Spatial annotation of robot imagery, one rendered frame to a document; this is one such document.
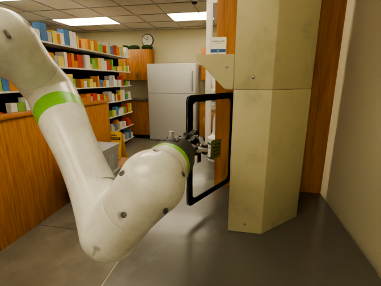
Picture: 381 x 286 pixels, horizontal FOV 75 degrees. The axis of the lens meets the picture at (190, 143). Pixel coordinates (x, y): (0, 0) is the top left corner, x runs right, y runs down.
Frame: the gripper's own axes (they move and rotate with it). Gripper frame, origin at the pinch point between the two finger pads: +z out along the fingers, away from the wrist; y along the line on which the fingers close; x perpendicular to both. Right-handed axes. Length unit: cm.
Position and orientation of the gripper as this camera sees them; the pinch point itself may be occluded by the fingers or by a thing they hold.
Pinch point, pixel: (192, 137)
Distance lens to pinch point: 73.8
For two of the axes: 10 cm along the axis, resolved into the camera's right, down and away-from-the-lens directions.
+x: -0.1, 9.7, 2.5
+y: -9.8, -0.6, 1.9
